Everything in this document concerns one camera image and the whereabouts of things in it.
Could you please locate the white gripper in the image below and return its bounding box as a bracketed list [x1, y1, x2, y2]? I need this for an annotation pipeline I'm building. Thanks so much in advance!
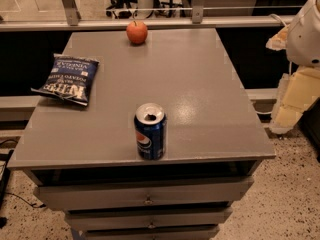
[266, 0, 320, 134]

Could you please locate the blue pepsi can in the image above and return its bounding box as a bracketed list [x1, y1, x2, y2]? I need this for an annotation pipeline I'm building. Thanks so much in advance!
[134, 103, 167, 160]

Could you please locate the red apple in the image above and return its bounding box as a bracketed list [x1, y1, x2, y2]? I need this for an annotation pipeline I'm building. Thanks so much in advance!
[126, 21, 148, 45]

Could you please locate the blue potato chip bag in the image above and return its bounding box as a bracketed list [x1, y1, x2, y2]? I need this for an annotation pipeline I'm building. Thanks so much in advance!
[32, 54, 99, 106]

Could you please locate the grey metal railing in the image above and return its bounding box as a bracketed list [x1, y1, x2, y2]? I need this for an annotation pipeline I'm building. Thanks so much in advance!
[0, 0, 306, 32]

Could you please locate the grey drawer cabinet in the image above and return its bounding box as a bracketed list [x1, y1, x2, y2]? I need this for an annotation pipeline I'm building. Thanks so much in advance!
[9, 29, 274, 240]

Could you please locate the white cable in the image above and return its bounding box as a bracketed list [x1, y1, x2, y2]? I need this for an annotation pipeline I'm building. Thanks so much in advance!
[269, 13, 288, 28]

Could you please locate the black floor cable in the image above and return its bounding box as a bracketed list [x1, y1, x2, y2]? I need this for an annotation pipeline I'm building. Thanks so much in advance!
[0, 138, 47, 209]

